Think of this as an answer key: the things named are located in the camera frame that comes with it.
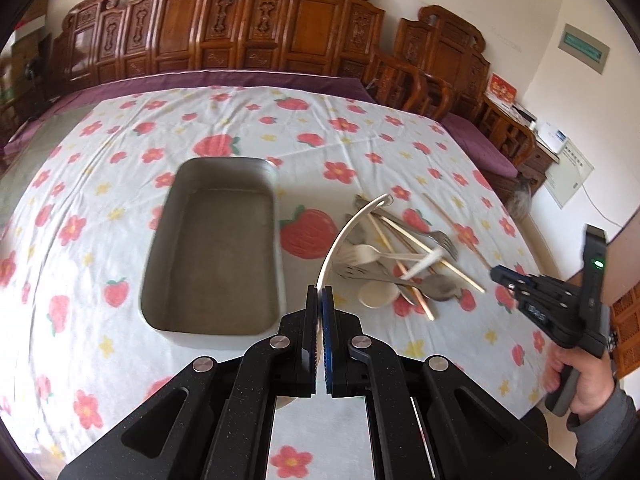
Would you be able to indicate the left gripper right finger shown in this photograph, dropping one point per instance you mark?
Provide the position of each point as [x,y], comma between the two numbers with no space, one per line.
[331,343]

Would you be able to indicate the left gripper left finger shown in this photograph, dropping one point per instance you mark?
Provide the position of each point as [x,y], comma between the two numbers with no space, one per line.
[308,344]

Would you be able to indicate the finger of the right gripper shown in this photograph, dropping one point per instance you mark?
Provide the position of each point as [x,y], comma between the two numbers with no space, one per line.
[510,298]
[506,277]

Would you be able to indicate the steel fork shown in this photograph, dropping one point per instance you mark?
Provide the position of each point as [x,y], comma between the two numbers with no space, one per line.
[413,235]

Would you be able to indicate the white plastic spoon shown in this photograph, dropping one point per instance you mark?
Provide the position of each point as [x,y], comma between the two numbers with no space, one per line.
[384,289]

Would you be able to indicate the right forearm grey sleeve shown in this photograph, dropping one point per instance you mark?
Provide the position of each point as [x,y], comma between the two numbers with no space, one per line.
[608,443]

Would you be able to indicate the person's right hand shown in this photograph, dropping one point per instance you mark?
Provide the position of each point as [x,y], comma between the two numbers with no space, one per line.
[595,383]

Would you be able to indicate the far thin chopstick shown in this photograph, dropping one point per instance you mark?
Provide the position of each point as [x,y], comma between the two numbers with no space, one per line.
[457,214]

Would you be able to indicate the steel spoon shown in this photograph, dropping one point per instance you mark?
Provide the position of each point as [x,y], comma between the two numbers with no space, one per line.
[395,268]

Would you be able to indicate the grey metal tray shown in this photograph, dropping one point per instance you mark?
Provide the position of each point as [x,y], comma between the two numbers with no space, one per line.
[214,277]

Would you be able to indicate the floral strawberry tablecloth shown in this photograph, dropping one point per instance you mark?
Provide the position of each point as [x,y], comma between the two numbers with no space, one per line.
[147,230]

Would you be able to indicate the wooden side cabinet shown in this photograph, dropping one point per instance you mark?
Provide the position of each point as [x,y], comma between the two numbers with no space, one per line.
[519,145]

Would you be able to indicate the purple seat cushion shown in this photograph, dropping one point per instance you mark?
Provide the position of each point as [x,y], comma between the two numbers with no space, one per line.
[480,150]

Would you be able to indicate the red box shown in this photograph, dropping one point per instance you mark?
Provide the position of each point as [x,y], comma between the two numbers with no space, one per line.
[501,90]

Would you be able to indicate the wooden armchair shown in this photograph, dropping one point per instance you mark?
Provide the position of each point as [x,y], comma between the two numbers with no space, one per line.
[437,67]

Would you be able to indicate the carved wooden bench back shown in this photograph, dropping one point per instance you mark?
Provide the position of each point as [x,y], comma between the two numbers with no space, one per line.
[110,40]

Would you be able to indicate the cardboard boxes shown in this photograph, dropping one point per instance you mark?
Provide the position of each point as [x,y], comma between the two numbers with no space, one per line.
[26,33]

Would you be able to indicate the white paper on wall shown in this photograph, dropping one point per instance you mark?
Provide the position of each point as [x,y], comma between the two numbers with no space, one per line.
[566,177]

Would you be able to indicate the green wall sign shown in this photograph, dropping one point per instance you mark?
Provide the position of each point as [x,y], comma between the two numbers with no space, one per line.
[585,48]

